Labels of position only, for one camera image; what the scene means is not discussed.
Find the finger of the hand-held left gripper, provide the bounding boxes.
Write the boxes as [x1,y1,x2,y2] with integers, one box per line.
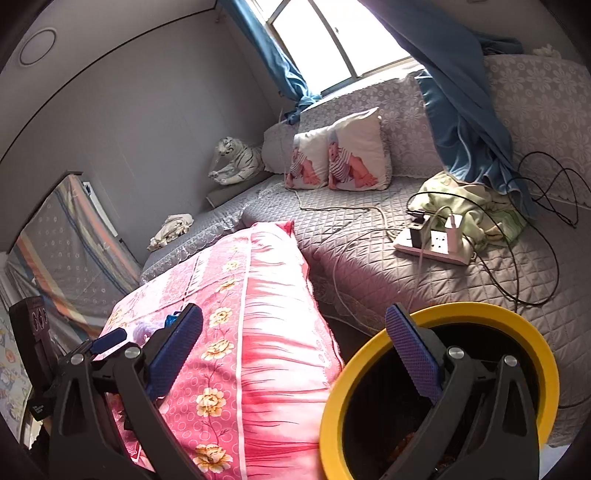
[89,328,129,357]

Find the pale purple wrapper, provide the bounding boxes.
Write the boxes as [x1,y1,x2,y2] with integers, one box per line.
[131,320,161,345]

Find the blue curtain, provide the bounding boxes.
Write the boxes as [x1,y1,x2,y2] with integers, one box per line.
[219,0,321,125]
[360,0,539,217]

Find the green cloth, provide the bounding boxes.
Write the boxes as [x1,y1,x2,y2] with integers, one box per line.
[418,172,527,252]

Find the grey floral lace cover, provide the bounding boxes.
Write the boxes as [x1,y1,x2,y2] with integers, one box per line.
[261,54,591,208]

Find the baby print pillow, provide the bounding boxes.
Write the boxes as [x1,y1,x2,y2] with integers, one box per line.
[285,129,331,190]
[328,107,393,191]

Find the white charger plug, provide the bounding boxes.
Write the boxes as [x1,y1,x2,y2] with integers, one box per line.
[444,215,465,252]

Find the printed cartoon cloth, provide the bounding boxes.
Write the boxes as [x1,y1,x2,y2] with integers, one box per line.
[0,309,33,444]

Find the grey quilted bed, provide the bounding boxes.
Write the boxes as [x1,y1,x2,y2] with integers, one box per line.
[139,173,591,448]

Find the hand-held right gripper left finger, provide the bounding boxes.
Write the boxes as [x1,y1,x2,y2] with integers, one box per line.
[46,302,206,480]

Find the black charger plug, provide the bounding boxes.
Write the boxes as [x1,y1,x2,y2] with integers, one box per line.
[409,210,432,250]

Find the pink floral blanket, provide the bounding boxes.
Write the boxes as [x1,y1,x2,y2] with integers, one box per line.
[99,220,345,480]

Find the white power strip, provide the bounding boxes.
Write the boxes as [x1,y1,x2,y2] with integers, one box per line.
[393,226,478,266]

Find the white cable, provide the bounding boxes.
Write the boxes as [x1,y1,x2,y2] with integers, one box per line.
[295,187,451,335]

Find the black cable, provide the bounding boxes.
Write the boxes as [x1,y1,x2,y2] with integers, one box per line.
[406,190,571,306]
[505,151,591,228]

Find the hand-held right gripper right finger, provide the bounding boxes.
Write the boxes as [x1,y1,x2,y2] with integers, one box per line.
[383,302,541,480]

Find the crumpled white cloth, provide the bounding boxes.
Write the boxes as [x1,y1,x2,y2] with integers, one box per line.
[148,213,195,252]

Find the window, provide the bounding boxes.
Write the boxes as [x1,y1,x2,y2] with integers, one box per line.
[252,0,414,95]

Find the white tiger plush toy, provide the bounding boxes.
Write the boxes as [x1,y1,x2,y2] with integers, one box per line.
[208,137,264,186]

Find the round ceiling lamp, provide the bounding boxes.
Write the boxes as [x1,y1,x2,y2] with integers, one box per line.
[19,28,57,65]

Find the yellow rimmed black trash bin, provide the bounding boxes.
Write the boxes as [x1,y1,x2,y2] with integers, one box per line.
[320,302,559,480]

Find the striped cloth covered board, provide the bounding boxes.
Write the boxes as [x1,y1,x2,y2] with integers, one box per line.
[7,172,141,342]

